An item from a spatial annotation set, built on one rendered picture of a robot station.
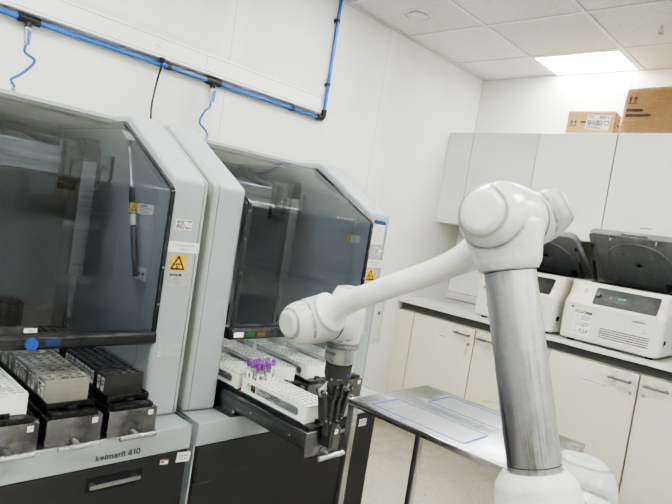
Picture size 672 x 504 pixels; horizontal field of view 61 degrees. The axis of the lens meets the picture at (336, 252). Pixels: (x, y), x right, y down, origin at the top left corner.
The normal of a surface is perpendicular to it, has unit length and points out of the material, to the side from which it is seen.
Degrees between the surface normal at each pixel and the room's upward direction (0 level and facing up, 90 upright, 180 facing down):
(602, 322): 90
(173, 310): 90
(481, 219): 84
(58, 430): 90
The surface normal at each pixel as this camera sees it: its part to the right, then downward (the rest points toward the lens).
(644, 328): -0.68, -0.07
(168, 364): 0.71, 0.15
